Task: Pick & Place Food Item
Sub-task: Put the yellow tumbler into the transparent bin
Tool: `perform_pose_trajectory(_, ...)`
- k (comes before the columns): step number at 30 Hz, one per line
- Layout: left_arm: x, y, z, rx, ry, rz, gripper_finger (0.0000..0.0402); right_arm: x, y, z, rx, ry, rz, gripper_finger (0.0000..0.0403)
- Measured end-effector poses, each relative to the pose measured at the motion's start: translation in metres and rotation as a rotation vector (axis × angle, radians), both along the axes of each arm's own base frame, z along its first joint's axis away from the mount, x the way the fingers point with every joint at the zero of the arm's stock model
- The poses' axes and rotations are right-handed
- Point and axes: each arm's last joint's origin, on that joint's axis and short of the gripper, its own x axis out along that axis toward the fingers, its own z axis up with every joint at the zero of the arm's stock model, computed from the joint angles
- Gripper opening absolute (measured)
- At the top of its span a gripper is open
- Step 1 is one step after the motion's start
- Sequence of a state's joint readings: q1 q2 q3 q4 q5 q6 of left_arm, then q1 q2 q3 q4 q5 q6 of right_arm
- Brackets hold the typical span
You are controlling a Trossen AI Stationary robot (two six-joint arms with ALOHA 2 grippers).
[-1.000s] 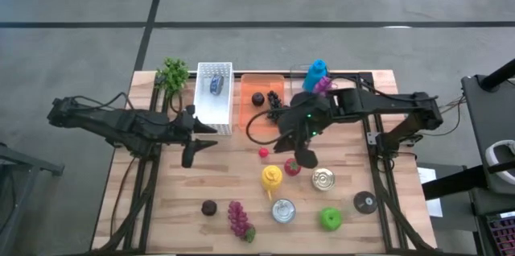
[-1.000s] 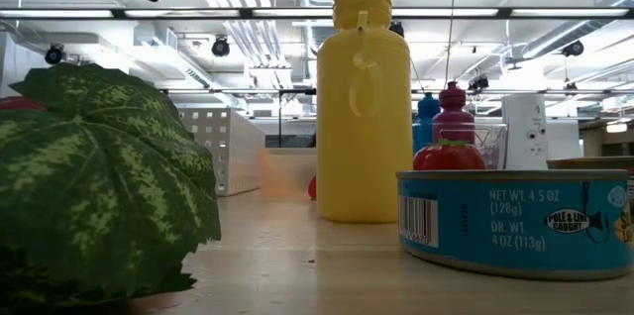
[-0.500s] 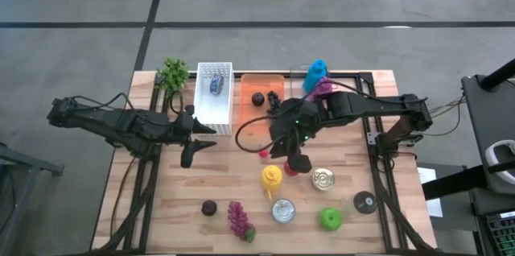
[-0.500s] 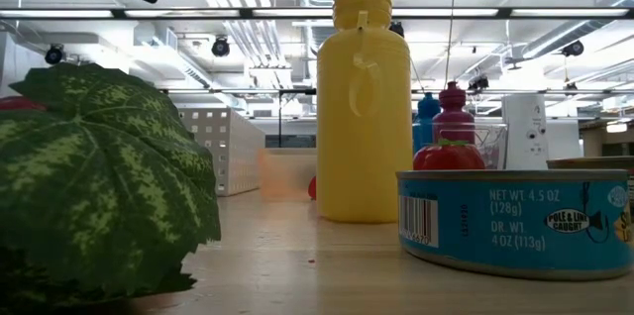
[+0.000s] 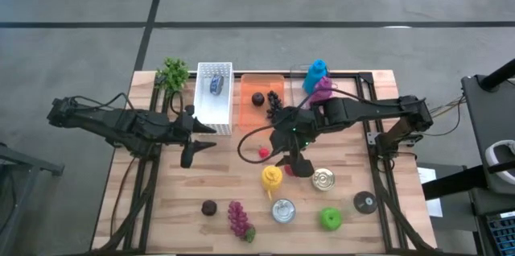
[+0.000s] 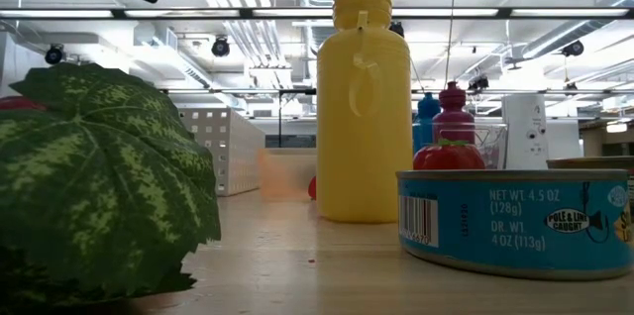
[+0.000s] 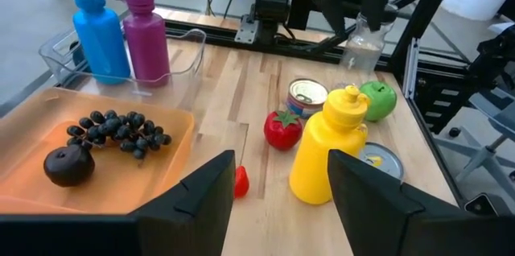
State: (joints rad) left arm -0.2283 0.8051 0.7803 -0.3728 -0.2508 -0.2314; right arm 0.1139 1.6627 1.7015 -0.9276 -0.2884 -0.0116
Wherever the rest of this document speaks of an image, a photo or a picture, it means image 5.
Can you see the purple toy grape bunch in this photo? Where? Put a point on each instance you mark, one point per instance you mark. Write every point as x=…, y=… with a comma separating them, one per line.
x=238, y=217

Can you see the green artificial plant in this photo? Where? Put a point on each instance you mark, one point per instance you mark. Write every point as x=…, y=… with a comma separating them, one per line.
x=173, y=77

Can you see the black side desk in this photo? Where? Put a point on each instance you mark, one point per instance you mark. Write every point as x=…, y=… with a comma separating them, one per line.
x=479, y=119

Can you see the clear plastic bin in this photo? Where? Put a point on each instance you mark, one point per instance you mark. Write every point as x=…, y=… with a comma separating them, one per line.
x=295, y=87

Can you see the small red toy cherry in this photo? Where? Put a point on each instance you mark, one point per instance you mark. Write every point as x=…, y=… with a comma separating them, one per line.
x=264, y=152

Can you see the magenta squeeze bottle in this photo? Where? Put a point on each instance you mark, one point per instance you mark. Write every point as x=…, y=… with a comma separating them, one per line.
x=322, y=91

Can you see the black pole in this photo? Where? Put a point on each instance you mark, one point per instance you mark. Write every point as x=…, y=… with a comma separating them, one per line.
x=499, y=75

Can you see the teal label tuna can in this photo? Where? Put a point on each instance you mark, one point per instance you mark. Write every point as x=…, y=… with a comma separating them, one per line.
x=283, y=210

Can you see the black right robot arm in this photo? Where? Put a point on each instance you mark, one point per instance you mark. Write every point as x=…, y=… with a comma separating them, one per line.
x=362, y=109

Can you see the orange translucent bin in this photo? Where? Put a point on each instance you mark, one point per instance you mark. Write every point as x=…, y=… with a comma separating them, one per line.
x=249, y=119

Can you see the yellow squeeze bottle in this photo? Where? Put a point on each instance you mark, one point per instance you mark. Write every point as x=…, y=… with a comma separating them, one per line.
x=271, y=177

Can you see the blue squeeze bottle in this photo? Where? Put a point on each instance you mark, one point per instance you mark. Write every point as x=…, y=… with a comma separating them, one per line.
x=316, y=75

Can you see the dark brown toy fruit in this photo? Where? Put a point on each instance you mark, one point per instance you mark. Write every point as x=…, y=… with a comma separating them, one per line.
x=208, y=207

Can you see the small can cream lid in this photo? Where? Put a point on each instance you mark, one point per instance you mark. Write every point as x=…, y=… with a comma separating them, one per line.
x=323, y=179

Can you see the white paper sheet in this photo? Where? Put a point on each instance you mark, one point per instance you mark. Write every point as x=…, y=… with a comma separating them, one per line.
x=427, y=174

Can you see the red toy strawberry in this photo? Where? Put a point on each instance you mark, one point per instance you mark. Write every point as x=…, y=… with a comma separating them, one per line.
x=287, y=170

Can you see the grey metal stand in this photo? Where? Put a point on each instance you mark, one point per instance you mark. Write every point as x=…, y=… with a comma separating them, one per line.
x=32, y=160

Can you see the green toy apple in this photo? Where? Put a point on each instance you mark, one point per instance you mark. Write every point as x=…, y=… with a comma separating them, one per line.
x=331, y=219

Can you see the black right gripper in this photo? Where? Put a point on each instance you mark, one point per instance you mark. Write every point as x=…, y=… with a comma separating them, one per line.
x=297, y=127

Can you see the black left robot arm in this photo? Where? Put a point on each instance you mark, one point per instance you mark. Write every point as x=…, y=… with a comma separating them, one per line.
x=120, y=121

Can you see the black aluminium rig frame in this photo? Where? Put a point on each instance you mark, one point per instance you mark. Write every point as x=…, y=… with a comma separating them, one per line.
x=350, y=75

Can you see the dark maroon toy plum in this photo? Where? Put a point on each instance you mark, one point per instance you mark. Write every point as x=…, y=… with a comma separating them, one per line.
x=258, y=99

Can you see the backlit keyboard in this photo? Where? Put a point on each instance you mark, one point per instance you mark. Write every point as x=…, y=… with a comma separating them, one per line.
x=503, y=232

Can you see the black toy grape bunch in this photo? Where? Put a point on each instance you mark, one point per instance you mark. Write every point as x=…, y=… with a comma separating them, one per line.
x=274, y=105

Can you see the blue label can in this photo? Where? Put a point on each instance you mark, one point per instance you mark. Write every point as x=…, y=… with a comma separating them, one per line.
x=216, y=85

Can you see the white perforated bin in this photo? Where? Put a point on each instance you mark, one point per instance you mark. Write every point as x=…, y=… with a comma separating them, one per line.
x=211, y=115

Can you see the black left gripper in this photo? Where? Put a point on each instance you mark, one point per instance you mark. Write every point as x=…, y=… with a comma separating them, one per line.
x=175, y=133

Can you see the black horizontal bar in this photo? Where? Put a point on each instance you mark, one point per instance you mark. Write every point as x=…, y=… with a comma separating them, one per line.
x=454, y=179

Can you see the black round puck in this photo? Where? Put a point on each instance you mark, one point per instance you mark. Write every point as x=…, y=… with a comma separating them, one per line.
x=365, y=202

